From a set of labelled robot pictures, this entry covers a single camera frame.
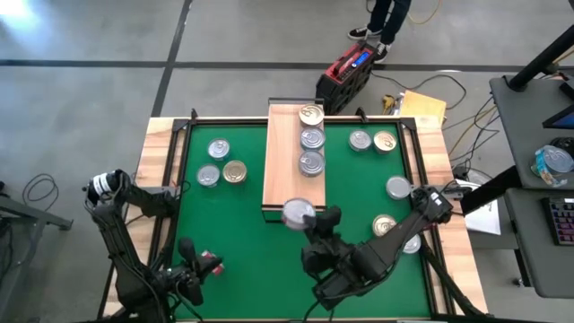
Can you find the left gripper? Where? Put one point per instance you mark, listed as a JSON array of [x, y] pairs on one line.
[[186, 285]]

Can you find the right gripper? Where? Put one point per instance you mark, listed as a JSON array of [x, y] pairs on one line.
[[325, 253]]

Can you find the teal can silver lid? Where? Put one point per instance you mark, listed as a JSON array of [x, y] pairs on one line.
[[219, 149], [312, 138]]

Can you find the blue red-stripe can gold lid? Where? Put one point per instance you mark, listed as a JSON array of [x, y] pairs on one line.
[[235, 171], [382, 223], [385, 141], [310, 115]]

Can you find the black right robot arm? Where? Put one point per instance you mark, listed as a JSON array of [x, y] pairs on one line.
[[381, 249]]

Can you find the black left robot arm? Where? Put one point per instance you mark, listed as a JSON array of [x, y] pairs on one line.
[[116, 242]]

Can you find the green table mat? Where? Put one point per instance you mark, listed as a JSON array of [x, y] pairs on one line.
[[269, 251]]

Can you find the white green-label can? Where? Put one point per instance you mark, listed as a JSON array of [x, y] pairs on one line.
[[398, 187]]

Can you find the white blue-label can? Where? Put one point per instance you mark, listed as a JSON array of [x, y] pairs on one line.
[[360, 140]]

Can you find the yellow plug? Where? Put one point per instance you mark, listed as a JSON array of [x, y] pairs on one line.
[[388, 104]]

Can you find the red black power station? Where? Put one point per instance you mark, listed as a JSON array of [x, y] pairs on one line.
[[345, 81]]

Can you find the yellow paper pad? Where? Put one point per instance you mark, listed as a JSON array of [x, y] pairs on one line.
[[421, 105]]

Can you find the white paper sheet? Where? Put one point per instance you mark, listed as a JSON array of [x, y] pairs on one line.
[[484, 220]]

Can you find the black desk beam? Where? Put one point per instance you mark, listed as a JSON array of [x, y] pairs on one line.
[[489, 195]]

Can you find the grey metal stand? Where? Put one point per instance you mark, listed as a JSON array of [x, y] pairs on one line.
[[27, 215]]

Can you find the grey desk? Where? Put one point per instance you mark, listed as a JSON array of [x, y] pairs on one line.
[[529, 269], [515, 134]]

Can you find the person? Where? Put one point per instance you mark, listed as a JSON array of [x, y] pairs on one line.
[[394, 18]]

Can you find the black keyboard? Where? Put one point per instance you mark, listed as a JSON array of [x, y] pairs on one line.
[[560, 222]]

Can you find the black headphones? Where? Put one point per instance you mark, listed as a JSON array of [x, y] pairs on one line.
[[565, 143]]

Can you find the black tablet screen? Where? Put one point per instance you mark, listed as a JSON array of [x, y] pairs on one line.
[[562, 119]]

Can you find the wooden shelf black metal frame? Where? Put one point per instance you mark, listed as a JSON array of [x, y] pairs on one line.
[[282, 170]]

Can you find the black metal table frame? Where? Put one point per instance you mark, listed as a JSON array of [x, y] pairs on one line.
[[224, 121]]

